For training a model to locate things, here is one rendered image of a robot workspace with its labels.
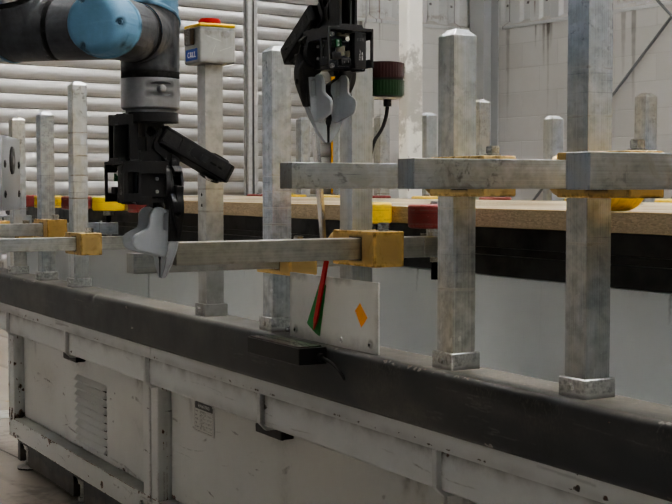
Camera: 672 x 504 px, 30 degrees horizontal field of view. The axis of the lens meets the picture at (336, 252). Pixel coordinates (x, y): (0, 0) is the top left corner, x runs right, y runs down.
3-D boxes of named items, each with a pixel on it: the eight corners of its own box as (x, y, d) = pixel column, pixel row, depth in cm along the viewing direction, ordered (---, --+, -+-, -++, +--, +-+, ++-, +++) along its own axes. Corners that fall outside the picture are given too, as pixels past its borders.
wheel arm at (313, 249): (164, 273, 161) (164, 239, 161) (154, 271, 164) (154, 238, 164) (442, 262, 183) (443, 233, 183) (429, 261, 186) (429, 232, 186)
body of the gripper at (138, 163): (103, 207, 163) (102, 113, 162) (165, 206, 167) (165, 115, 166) (124, 207, 156) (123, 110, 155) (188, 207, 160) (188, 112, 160)
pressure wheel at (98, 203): (120, 239, 321) (119, 194, 321) (128, 241, 314) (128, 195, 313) (89, 240, 318) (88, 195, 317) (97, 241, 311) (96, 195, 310)
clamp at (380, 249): (373, 268, 173) (373, 231, 173) (325, 263, 185) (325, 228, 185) (407, 266, 176) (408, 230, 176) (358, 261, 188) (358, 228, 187)
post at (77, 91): (74, 290, 289) (72, 80, 286) (69, 289, 292) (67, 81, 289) (89, 289, 290) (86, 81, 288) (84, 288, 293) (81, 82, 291)
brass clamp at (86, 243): (78, 255, 281) (78, 233, 281) (60, 253, 293) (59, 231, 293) (105, 255, 284) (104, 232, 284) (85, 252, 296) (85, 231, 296)
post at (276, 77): (272, 344, 202) (271, 44, 200) (262, 342, 205) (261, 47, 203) (291, 343, 204) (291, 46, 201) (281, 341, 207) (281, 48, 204)
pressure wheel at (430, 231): (427, 282, 179) (427, 201, 178) (397, 278, 186) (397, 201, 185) (473, 280, 183) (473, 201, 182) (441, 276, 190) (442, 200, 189)
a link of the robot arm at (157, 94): (166, 82, 166) (190, 78, 159) (166, 117, 166) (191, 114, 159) (112, 80, 162) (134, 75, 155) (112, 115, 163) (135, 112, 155)
